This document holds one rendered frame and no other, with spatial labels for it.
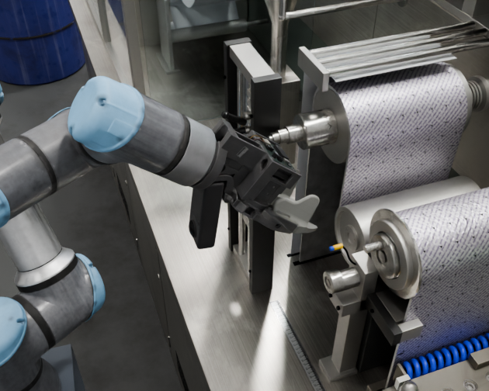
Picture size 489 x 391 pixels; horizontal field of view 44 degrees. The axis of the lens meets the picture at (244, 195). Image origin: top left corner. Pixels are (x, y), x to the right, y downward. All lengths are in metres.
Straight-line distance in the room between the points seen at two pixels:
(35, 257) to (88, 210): 1.89
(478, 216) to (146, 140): 0.57
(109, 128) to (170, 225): 0.93
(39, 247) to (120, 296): 1.49
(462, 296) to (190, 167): 0.57
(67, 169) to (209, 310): 0.71
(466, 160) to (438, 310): 0.39
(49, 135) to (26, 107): 3.15
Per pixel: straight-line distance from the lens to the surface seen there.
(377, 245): 0.96
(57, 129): 0.71
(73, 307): 1.14
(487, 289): 1.10
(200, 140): 0.67
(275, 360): 1.26
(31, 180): 0.68
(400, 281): 0.97
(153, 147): 0.64
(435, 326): 1.10
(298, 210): 0.79
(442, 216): 0.98
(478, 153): 1.30
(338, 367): 1.24
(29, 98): 3.94
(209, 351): 1.28
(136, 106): 0.63
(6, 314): 1.11
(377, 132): 1.06
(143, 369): 2.35
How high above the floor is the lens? 1.95
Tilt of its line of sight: 41 degrees down
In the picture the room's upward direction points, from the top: straight up
